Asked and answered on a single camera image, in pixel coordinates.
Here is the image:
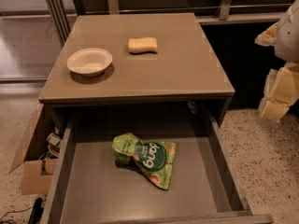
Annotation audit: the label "metal railing shelf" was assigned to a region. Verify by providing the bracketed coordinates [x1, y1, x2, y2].
[46, 0, 294, 42]

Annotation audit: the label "open grey top drawer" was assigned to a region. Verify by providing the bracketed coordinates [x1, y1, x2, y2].
[40, 105, 273, 224]

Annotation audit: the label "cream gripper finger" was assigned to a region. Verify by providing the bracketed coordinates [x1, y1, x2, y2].
[260, 62, 299, 122]
[254, 22, 278, 47]

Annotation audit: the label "black device on floor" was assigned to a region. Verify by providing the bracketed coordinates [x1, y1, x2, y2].
[27, 198, 44, 224]

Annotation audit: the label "items inside cardboard box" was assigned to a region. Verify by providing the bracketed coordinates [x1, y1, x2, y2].
[39, 128, 62, 160]

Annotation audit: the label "white paper bowl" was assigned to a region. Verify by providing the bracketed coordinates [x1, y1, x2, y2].
[66, 48, 112, 77]

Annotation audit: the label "grey cabinet counter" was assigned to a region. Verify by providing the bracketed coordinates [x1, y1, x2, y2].
[39, 13, 235, 128]

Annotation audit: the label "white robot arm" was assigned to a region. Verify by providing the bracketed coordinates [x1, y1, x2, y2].
[255, 0, 299, 125]

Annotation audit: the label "yellow sponge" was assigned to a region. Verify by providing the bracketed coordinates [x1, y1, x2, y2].
[128, 37, 158, 54]

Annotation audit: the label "green rice chip bag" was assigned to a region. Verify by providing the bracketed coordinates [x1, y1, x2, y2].
[111, 133, 177, 190]

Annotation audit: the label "cardboard box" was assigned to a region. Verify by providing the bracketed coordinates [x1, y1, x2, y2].
[9, 105, 57, 195]

